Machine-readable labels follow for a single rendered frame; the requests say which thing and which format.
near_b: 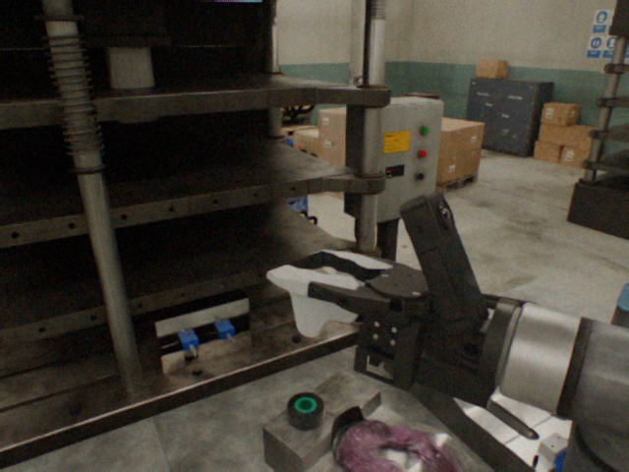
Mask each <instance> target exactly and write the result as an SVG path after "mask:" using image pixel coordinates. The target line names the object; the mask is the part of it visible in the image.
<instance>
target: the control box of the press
mask: <svg viewBox="0 0 629 472"><path fill-rule="evenodd" d="M443 105H444V103H442V101H440V100H433V99H427V98H426V97H418V96H405V97H391V103H390V104H389V106H388V107H384V108H382V114H381V132H380V151H379V167H378V170H380V171H383V172H384V173H385V174H386V189H385V191H383V192H382V193H379V194H377V204H376V223H375V225H376V243H375V245H376V246H377V247H378V248H380V249H381V251H382V254H381V258H382V259H387V260H392V261H395V262H396V251H397V238H398V224H399V220H400V219H401V215H400V213H399V208H400V206H401V205H402V204H403V203H404V202H406V201H408V200H411V199H413V198H416V197H418V196H421V195H424V194H427V193H430V192H434V189H435V180H436V170H437V161H438V152H439V143H440V133H441V123H442V114H443ZM361 118H362V107H360V106H359V105H357V104H346V127H345V166H346V167H354V168H360V144H361ZM358 197H359V193H344V207H343V212H344V213H346V214H347V215H349V216H352V217H354V218H355V227H354V231H355V238H356V241H357V225H358Z"/></svg>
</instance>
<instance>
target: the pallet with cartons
mask: <svg viewBox="0 0 629 472"><path fill-rule="evenodd" d="M483 131H484V123H480V122H473V121H465V120H457V119H449V118H442V123H441V133H440V143H439V152H438V161H437V170H436V180H435V189H434V190H435V191H438V192H440V193H442V194H446V192H447V189H446V187H449V188H453V189H457V190H458V189H460V188H463V187H464V186H463V183H464V182H468V183H473V184H474V183H477V178H478V171H479V164H480V157H481V150H482V149H481V144H482V138H483Z"/></svg>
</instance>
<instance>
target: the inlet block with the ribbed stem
mask: <svg viewBox="0 0 629 472"><path fill-rule="evenodd" d="M567 442H568V440H567V439H565V438H564V437H563V436H561V435H560V434H559V433H557V432H554V433H552V434H550V435H549V436H547V437H545V438H544V439H542V440H541V441H540V444H539V449H538V452H539V453H540V454H541V455H542V456H544V457H545V458H546V459H547V460H548V461H550V462H551V463H552V464H553V463H554V464H555V465H556V470H557V471H558V472H562V467H563V463H564V457H565V452H566V446H567Z"/></svg>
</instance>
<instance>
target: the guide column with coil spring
mask: <svg viewBox="0 0 629 472"><path fill-rule="evenodd" d="M40 1H41V3H42V4H41V5H42V8H43V9H42V10H43V12H44V13H43V14H44V15H71V14H75V13H74V12H75V11H74V7H73V4H72V3H73V2H72V0H40ZM45 25H46V29H47V34H48V36H49V35H65V34H78V31H77V26H76V23H70V22H45ZM66 42H80V41H79V38H78V37H76V38H60V39H49V43H50V44H52V43H66ZM50 48H51V52H52V51H67V50H79V49H81V47H80V46H79V45H76V46H62V47H50ZM52 57H53V59H66V58H78V57H83V56H82V53H75V54H62V55H52ZM83 64H84V61H73V62H60V63H54V66H55V67H64V66H76V65H83ZM81 72H85V68H80V69H71V70H57V71H56V75H60V74H73V73H81ZM85 79H86V75H84V76H77V77H67V78H57V80H58V83H60V82H68V81H78V80H85ZM82 87H87V83H81V84H73V85H64V86H60V87H59V90H63V89H74V88H82ZM86 93H89V91H88V89H86V90H79V92H69V93H60V94H61V97H70V96H79V95H85V94H86ZM88 101H90V96H89V97H88V98H82V99H74V100H62V103H63V104H74V103H83V102H88ZM90 108H91V104H90V105H85V106H77V107H64V111H77V110H85V109H90ZM90 115H93V113H92V111H90V112H86V113H80V114H68V115H65V117H66V118H79V117H86V116H90ZM91 122H94V118H91V119H87V120H81V121H70V122H67V125H80V124H86V123H91ZM92 129H95V125H92V126H87V127H81V128H69V129H68V128H67V130H68V132H80V131H87V130H92ZM96 135H97V134H96V132H92V133H88V134H81V135H69V139H80V138H87V137H92V136H96ZM96 142H98V138H96V139H93V140H88V141H81V142H70V145H71V147H78V146H79V145H87V144H92V143H96ZM96 148H99V145H96V146H93V147H88V148H80V149H72V152H85V151H92V150H95V149H96ZM73 159H74V163H75V166H76V167H79V168H89V167H95V166H99V165H101V164H102V160H101V155H100V151H99V152H97V153H93V154H87V155H76V156H73ZM77 176H78V181H79V186H80V191H81V196H82V200H83V205H84V210H85V214H86V222H87V227H88V233H89V237H90V242H91V245H92V250H93V255H94V259H95V264H96V268H97V274H98V279H99V283H100V288H101V292H102V297H103V302H105V306H106V312H107V316H108V321H109V324H110V329H111V334H112V338H113V343H114V347H115V353H116V358H117V362H118V367H119V371H120V376H121V381H122V385H123V389H124V390H125V391H127V392H128V393H133V392H136V391H140V390H141V389H143V387H144V379H143V375H142V369H141V364H140V359H139V354H138V349H137V343H136V338H135V333H134V328H133V323H132V318H131V312H130V307H129V301H128V296H127V291H126V285H125V280H124V275H123V271H122V265H121V259H120V254H119V249H118V244H117V239H116V232H115V227H114V222H113V217H112V212H111V206H110V202H109V197H108V191H107V186H106V181H105V175H104V172H101V173H96V174H88V175H77Z"/></svg>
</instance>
